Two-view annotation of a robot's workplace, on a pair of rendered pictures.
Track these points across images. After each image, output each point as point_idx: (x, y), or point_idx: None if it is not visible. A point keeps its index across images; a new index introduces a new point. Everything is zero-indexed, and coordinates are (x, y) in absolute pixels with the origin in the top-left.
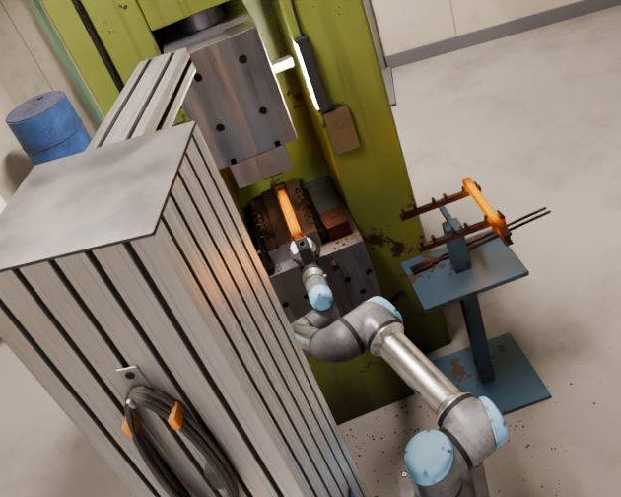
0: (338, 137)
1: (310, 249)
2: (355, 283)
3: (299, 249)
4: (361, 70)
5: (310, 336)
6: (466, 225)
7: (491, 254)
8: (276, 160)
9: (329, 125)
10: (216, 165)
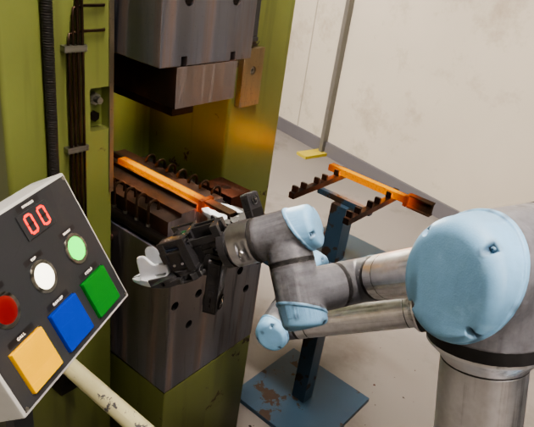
0: (247, 85)
1: (262, 209)
2: (243, 276)
3: (252, 207)
4: (282, 11)
5: (389, 300)
6: (381, 198)
7: (349, 246)
8: (224, 80)
9: (245, 65)
10: (164, 58)
